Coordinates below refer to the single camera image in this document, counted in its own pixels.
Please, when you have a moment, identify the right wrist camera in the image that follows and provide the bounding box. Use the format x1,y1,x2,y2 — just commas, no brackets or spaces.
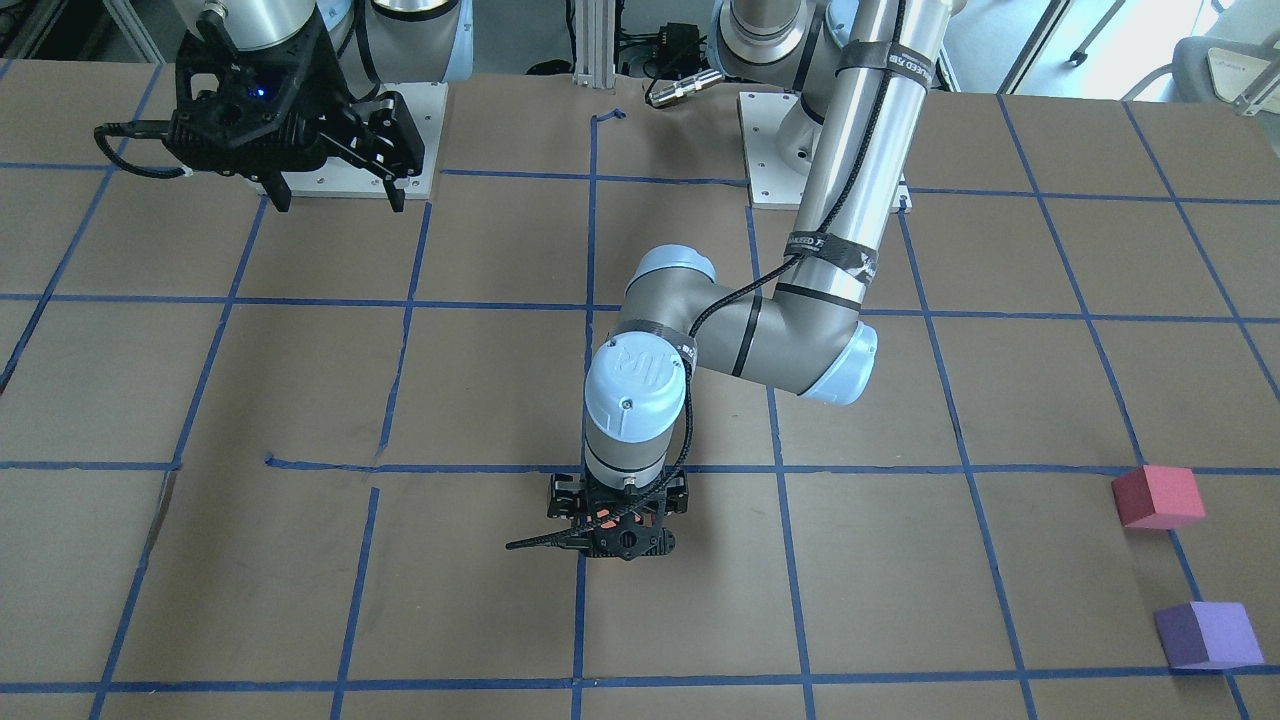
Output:
93,3,353,186

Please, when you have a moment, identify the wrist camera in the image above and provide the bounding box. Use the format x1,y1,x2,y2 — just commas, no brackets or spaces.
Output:
93,3,353,186
506,512,676,561

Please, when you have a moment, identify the aluminium frame post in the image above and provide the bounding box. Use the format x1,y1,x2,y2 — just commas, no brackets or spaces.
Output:
570,1,618,94

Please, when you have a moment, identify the purple foam cube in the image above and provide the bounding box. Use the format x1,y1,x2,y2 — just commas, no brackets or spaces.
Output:
1155,601,1265,670

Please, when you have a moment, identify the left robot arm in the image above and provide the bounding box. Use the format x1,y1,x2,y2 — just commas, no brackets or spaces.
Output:
548,1,963,527

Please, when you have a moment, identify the orange foam cube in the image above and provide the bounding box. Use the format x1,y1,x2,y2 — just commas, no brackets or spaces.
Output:
589,503,644,533

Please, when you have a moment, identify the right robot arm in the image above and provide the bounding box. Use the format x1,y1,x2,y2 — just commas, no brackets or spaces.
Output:
163,1,475,211

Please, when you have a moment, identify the silver cable connector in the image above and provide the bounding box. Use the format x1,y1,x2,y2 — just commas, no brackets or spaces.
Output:
645,68,724,109

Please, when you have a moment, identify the red foam cube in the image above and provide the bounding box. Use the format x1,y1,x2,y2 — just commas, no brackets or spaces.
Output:
1111,465,1206,530

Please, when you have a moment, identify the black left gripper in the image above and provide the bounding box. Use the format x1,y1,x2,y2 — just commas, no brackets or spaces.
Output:
547,470,689,521

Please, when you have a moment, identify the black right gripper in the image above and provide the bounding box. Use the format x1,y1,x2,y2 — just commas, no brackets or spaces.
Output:
262,86,425,213

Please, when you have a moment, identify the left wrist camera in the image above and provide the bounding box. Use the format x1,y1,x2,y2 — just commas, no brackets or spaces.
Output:
506,512,676,561

